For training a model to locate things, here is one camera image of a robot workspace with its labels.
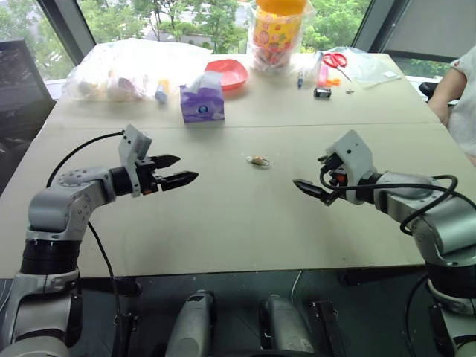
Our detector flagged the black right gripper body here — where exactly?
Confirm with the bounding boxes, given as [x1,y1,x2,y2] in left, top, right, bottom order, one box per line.
[318,152,350,189]

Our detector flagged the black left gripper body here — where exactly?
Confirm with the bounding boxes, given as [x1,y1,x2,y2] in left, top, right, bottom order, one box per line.
[135,157,166,196]

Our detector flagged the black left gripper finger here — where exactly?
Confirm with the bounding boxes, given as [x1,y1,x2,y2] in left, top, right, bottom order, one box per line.
[161,170,199,192]
[153,154,182,170]

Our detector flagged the purple tissue box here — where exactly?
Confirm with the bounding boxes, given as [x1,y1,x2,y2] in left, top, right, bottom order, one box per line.
[179,71,226,124]

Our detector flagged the blue and yellow glue stick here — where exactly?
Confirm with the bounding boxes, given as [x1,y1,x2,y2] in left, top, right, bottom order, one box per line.
[155,79,170,106]

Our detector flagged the clear plastic bag with items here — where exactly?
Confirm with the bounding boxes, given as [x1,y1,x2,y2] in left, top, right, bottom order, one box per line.
[60,39,211,104]

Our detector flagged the flat clear plastic bag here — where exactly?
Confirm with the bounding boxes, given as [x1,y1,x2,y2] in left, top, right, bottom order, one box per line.
[326,45,403,91]

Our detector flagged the red plastic bowl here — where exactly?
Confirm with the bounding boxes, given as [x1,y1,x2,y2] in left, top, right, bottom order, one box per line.
[205,59,250,92]

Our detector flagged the black chair armrest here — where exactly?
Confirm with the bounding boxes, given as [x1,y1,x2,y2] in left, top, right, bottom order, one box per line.
[418,81,462,109]

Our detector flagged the orange-lidded candy jar in bag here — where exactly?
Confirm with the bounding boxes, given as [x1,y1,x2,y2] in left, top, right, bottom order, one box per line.
[247,0,318,78]

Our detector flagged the grey rounded robot leg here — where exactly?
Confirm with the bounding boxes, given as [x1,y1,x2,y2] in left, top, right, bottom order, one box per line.
[259,293,316,357]
[173,289,217,357]

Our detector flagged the person in white shirt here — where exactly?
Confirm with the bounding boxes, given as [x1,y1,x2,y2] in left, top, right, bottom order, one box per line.
[444,47,476,165]

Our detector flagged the black office chair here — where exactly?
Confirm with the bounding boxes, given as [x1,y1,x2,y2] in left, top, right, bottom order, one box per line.
[0,38,57,196]

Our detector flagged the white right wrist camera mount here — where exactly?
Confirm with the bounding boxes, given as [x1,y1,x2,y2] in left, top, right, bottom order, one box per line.
[324,129,377,206]

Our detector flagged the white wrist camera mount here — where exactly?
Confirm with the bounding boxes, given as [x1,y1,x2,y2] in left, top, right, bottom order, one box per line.
[324,129,377,206]
[118,124,153,199]

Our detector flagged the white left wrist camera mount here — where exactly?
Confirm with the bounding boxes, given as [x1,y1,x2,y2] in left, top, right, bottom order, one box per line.
[118,124,153,199]

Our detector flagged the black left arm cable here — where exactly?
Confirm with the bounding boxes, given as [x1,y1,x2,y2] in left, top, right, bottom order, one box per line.
[45,130,124,188]

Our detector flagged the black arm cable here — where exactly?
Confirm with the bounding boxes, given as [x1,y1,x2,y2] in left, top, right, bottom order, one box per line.
[318,169,459,237]
[45,130,124,188]

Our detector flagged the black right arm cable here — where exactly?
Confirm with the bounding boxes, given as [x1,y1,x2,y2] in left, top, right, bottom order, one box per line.
[318,169,459,237]

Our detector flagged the red-handled scissors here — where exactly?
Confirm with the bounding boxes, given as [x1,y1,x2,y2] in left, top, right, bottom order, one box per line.
[321,51,353,83]

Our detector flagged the thin white cable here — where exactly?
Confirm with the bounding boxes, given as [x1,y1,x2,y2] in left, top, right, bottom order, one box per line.
[291,270,303,310]

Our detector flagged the black table bracket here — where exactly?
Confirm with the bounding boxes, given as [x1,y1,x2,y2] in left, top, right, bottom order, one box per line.
[309,298,347,357]

